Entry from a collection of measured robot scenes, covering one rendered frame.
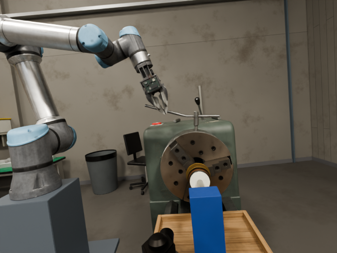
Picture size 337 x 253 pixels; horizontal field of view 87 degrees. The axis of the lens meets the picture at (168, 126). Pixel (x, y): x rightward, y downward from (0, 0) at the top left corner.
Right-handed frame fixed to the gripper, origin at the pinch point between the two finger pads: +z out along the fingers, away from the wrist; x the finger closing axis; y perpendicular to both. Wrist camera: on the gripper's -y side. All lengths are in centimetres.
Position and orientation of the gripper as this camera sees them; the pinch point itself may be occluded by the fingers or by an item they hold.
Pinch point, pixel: (164, 111)
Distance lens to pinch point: 74.8
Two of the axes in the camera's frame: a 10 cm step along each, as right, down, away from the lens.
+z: 4.2, 9.1, 0.4
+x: 9.1, -4.1, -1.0
